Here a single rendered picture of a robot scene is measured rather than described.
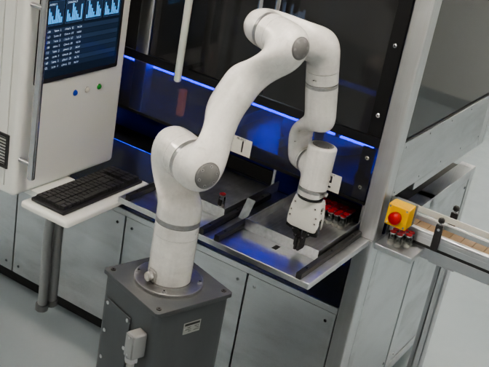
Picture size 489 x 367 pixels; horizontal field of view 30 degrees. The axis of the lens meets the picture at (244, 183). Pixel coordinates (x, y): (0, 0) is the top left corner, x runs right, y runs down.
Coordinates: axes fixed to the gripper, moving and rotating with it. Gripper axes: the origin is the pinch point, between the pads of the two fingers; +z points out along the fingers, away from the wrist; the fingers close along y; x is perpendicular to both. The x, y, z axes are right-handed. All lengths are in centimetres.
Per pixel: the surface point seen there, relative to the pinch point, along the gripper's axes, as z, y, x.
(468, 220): 84, 19, -282
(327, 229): 3.2, 1.2, -23.0
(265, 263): 4.5, 3.5, 11.7
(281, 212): 3.5, 17.8, -21.4
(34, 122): -14, 83, 27
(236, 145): -10, 42, -27
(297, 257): 4.1, -1.1, 1.1
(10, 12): -45, 96, 29
